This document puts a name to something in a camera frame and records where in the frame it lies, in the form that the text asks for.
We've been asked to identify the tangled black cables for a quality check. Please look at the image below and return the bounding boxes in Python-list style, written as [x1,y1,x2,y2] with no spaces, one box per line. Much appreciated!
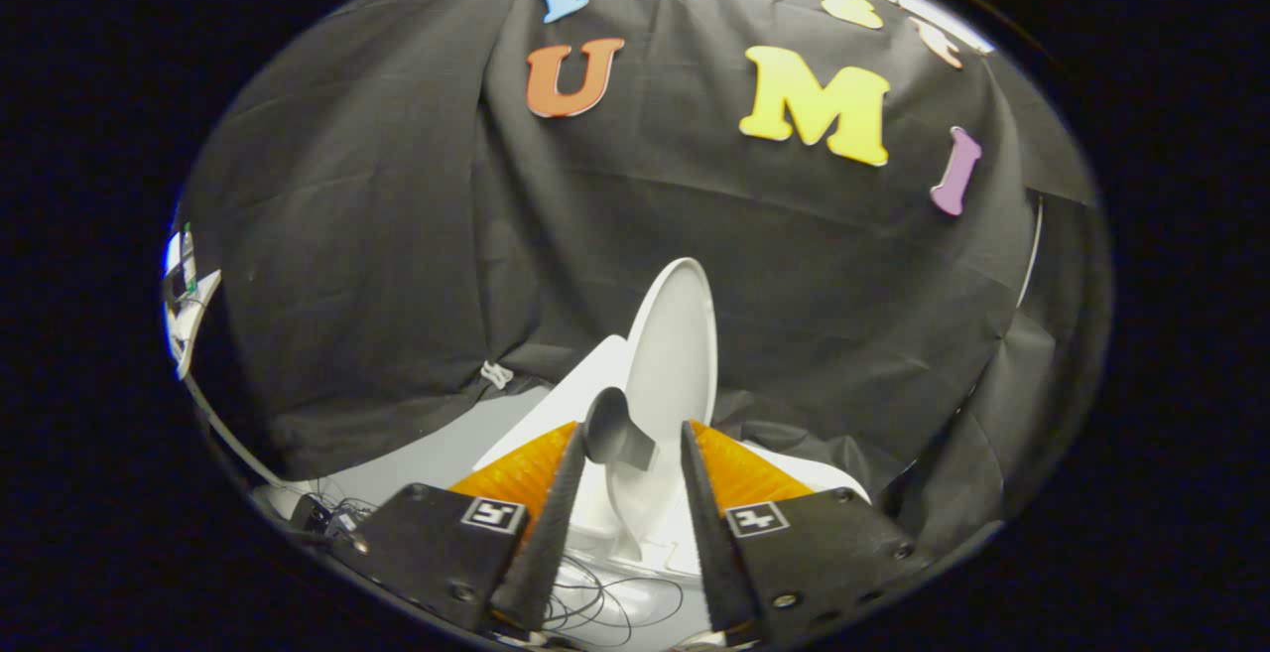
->
[541,553,686,648]

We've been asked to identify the black backdrop cloth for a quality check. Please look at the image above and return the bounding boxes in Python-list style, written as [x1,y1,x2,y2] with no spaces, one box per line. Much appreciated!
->
[177,0,1112,554]

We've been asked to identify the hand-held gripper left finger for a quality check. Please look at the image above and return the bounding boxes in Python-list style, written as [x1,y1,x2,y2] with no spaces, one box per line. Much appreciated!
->
[332,421,588,633]

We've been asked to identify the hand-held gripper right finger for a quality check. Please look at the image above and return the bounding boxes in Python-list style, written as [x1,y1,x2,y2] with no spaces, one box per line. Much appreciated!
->
[680,420,934,645]

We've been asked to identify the white toilet lid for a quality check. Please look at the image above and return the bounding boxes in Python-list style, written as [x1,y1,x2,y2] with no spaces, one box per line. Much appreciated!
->
[583,257,718,564]

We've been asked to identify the white cluttered equipment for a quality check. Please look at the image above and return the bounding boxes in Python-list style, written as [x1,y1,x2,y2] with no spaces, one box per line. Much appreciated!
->
[164,223,222,382]

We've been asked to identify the black power adapter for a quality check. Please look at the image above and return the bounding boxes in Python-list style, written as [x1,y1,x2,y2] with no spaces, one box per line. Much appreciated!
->
[288,493,368,546]

